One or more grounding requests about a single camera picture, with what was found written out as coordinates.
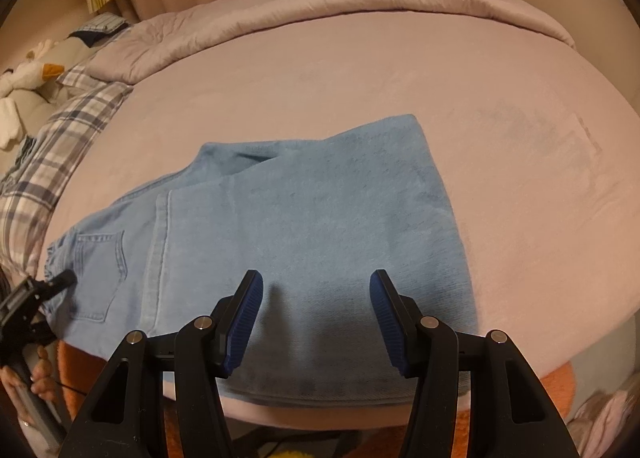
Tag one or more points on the pink clothes pile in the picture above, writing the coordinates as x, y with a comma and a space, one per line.
599, 420

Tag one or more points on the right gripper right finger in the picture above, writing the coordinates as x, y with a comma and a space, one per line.
511, 413

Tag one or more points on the person's left hand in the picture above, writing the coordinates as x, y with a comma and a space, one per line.
41, 379

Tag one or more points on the white duck plush toy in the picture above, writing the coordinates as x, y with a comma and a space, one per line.
30, 74

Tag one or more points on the dark folded cloth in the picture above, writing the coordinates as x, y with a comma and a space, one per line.
99, 28

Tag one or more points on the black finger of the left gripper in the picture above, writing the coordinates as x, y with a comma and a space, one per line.
58, 283

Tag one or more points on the orange fuzzy rug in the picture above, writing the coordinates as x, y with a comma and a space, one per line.
79, 371

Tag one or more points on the light blue denim pants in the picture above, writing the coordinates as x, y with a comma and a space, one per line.
316, 218

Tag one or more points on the pink bed sheet mattress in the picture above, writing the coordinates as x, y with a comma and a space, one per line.
537, 151

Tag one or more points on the pink folded duvet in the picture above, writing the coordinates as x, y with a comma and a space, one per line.
154, 44

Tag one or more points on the plaid pillow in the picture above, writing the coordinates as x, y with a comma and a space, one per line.
33, 187

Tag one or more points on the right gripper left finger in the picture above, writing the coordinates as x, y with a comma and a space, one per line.
123, 415

